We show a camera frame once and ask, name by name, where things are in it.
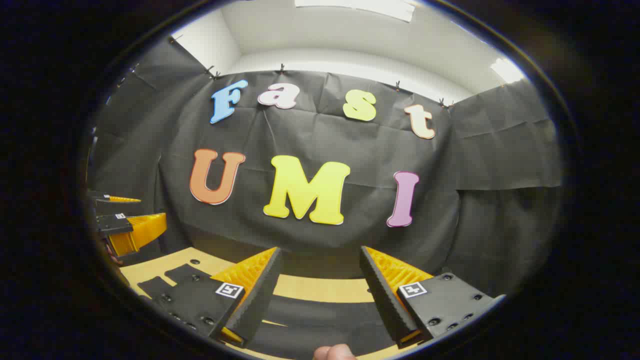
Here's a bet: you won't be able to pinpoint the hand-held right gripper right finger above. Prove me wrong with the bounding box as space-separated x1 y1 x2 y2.
359 245 507 350

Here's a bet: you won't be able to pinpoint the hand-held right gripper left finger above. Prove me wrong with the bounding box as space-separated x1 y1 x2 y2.
150 246 285 349

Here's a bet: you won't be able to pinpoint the black jeans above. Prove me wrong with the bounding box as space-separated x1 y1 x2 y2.
136 262 401 360

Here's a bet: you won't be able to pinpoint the ceiling light panel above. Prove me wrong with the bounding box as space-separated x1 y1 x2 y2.
295 0 416 23
490 57 525 85

